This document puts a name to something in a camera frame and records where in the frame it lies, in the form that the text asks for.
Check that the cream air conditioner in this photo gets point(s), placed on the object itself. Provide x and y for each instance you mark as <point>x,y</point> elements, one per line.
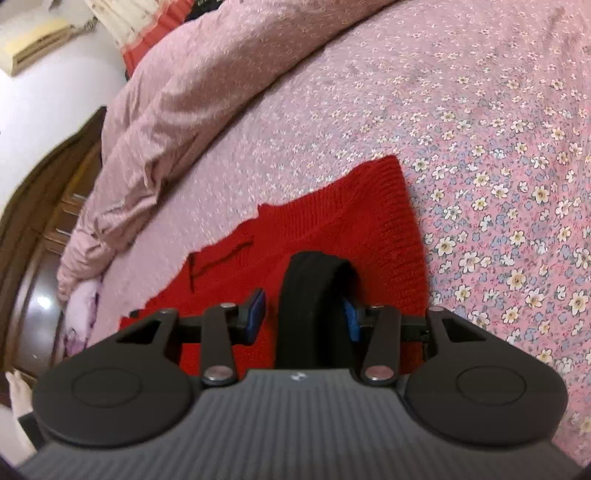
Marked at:
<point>32,46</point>

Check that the pink floral duvet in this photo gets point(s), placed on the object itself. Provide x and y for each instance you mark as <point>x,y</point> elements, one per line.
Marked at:
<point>184,115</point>

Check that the red knit cardigan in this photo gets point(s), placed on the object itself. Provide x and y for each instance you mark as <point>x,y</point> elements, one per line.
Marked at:
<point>369,221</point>

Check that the person's left hand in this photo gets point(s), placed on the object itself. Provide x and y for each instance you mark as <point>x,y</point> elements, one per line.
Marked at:
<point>19,401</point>

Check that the pink floral bed sheet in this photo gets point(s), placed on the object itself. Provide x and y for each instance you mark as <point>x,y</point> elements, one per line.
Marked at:
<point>485,138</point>

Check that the purple patterned pillow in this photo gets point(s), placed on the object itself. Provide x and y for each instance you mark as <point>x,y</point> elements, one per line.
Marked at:
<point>83,314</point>

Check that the dark wooden headboard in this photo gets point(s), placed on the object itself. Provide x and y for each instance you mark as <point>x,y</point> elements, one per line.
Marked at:
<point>37,277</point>

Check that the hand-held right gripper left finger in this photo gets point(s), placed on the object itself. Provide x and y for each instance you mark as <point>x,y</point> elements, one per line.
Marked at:
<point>256,318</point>

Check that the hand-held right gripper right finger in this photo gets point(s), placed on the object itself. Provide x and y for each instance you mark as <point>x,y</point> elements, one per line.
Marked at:
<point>352,323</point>

